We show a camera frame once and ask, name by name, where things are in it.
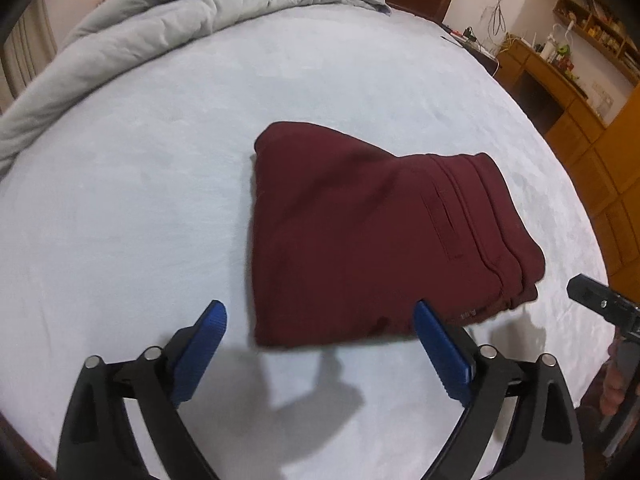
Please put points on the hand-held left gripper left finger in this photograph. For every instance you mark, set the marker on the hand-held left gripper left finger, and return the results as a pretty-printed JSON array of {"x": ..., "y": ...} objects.
[{"x": 200, "y": 355}]

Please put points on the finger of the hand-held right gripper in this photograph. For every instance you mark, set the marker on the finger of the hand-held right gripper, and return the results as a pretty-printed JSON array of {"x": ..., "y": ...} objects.
[{"x": 595, "y": 297}]

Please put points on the light blue bed sheet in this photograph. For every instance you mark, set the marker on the light blue bed sheet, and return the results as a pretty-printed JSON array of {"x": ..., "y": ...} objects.
[{"x": 150, "y": 210}]

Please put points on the power strip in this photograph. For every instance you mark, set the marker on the power strip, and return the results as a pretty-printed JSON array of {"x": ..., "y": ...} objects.
[{"x": 470, "y": 42}]

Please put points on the beige curtain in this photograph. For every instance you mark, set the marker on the beige curtain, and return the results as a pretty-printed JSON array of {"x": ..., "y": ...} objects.
[{"x": 25, "y": 55}]

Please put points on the maroon pants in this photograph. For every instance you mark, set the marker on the maroon pants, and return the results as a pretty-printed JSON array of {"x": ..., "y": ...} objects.
[{"x": 370, "y": 240}]

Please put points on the white wall socket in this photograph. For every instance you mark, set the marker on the white wall socket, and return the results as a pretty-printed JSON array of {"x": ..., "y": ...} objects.
[{"x": 603, "y": 99}]

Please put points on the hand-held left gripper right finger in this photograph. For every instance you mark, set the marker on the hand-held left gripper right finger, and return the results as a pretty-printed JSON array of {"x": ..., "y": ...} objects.
[{"x": 445, "y": 355}]

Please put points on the grey duvet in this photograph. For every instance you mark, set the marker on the grey duvet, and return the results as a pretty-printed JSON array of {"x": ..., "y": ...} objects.
[{"x": 150, "y": 40}]

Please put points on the wooden cabinet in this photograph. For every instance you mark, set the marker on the wooden cabinet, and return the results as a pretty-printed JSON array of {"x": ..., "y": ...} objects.
[{"x": 610, "y": 175}]

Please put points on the white bottle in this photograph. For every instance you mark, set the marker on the white bottle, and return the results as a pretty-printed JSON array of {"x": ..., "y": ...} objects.
[{"x": 549, "y": 49}]

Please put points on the wooden desk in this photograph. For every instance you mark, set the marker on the wooden desk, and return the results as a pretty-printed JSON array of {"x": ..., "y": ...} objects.
[{"x": 545, "y": 90}]

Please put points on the wooden wall shelf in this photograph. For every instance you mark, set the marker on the wooden wall shelf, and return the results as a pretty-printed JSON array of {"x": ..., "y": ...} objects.
[{"x": 595, "y": 20}]

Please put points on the person's right hand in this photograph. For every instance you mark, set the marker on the person's right hand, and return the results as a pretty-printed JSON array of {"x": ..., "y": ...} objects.
[{"x": 614, "y": 385}]

